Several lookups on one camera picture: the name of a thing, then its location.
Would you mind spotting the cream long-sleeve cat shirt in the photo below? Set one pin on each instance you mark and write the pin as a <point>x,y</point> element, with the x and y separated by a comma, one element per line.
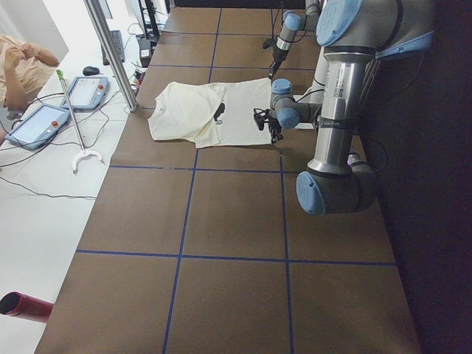
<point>213,114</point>

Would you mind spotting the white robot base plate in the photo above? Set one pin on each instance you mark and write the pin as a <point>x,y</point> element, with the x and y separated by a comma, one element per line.
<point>309,103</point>

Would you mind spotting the red cylinder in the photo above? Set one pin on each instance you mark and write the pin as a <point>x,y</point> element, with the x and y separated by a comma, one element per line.
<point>27,307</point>

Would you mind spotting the near blue teach pendant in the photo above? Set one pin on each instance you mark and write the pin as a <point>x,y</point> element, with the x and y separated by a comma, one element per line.
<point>39,128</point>

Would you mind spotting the person in beige shirt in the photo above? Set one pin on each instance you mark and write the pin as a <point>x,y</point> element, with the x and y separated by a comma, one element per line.
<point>25,69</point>

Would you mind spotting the black computer mouse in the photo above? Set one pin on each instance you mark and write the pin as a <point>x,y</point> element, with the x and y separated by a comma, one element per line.
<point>90,70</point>

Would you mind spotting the grey aluminium frame post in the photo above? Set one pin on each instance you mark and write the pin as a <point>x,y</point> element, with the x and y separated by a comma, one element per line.
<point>103,33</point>

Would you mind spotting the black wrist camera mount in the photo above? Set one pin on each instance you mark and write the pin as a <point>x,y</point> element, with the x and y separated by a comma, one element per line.
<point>269,43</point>
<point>262,117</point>

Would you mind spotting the black keyboard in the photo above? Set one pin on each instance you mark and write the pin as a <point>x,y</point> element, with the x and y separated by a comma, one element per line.
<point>116,38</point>

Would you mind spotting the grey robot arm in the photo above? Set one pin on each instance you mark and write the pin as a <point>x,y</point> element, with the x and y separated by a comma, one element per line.
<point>292,23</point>
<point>351,34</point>

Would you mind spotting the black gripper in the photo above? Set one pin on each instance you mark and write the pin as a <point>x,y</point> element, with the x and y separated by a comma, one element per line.
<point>273,128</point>
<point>276,56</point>

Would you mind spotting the far blue teach pendant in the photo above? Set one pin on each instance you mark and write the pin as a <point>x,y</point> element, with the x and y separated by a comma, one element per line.
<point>87,92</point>

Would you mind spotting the blue teach pendant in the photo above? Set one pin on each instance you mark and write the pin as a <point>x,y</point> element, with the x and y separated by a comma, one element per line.
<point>87,92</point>
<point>39,128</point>

